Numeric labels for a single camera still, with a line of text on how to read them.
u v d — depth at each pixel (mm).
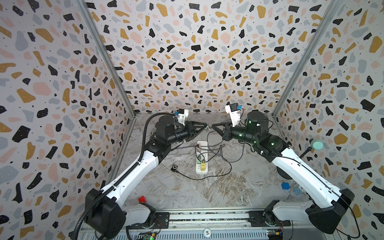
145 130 556
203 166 856
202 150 971
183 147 1022
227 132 567
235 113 581
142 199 788
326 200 397
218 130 638
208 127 674
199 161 877
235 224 735
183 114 661
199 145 937
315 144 631
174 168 913
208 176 898
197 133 628
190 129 605
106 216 378
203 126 660
